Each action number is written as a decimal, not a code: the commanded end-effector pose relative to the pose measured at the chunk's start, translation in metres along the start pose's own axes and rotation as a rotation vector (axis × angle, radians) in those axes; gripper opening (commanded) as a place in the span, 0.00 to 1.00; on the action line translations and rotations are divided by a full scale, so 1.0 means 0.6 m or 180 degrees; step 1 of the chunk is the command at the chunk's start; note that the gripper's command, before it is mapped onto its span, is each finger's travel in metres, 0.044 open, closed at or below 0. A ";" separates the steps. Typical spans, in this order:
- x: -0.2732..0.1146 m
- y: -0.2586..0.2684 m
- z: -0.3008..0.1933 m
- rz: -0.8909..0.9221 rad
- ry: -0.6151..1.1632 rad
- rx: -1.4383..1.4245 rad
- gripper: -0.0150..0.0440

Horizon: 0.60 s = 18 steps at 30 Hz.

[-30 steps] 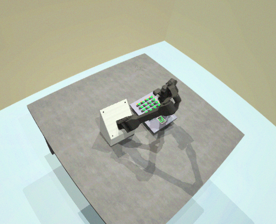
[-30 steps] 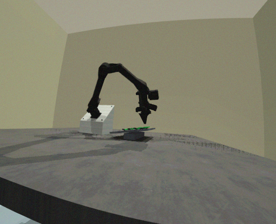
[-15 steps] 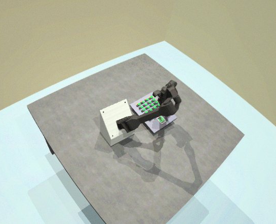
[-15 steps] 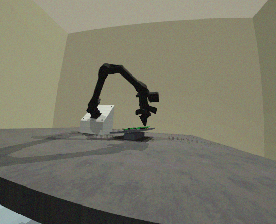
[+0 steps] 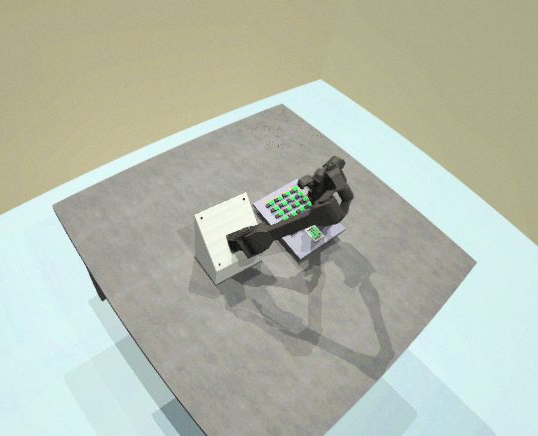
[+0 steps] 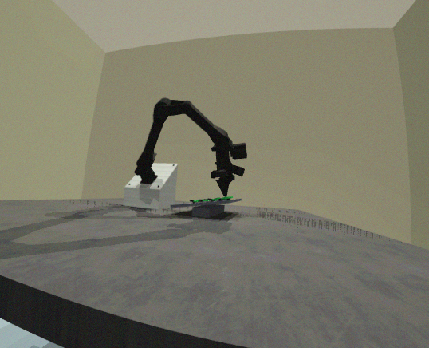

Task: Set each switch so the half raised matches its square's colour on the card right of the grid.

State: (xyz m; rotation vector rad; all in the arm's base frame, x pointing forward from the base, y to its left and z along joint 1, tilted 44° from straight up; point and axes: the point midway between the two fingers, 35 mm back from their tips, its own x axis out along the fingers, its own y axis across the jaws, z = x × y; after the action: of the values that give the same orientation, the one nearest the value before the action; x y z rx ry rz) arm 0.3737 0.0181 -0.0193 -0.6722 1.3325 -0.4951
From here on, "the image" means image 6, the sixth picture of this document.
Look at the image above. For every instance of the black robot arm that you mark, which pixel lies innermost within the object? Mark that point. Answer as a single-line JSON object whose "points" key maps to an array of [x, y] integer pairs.
{"points": [[222, 143]]}

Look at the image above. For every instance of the grey switch panel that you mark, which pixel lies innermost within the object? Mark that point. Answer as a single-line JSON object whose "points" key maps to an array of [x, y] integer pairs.
{"points": [[209, 208]]}

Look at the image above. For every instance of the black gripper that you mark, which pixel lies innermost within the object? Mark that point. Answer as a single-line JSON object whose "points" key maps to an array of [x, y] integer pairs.
{"points": [[225, 177]]}

